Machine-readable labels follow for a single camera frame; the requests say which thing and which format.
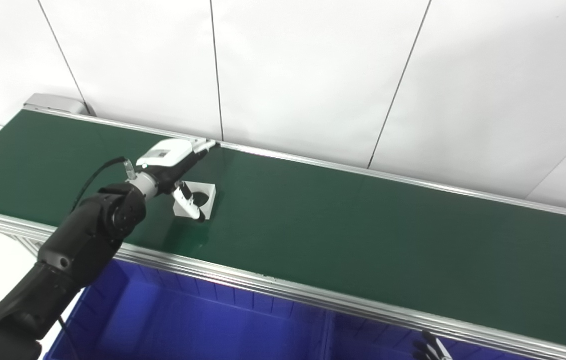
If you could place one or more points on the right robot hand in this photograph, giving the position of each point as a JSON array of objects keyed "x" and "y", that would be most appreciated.
[{"x": 432, "y": 350}]

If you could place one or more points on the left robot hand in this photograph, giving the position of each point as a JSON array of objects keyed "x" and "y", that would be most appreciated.
[{"x": 168, "y": 155}]

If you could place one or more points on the white square part with hole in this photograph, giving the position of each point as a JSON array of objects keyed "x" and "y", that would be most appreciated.
[{"x": 208, "y": 192}]

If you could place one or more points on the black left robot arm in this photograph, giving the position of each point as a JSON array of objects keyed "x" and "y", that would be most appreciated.
[{"x": 78, "y": 245}]

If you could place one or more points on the blue plastic bin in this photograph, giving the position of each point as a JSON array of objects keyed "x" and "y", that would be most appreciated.
[
  {"x": 188, "y": 325},
  {"x": 372, "y": 345}
]

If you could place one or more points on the grey conveyor motor housing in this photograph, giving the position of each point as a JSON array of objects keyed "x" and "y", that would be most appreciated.
[{"x": 55, "y": 103}]

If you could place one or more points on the green conveyor belt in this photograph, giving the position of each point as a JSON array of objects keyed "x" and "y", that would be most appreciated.
[
  {"x": 263, "y": 281},
  {"x": 337, "y": 225}
]

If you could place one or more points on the aluminium conveyor support leg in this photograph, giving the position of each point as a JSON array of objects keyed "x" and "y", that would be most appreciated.
[{"x": 25, "y": 244}]

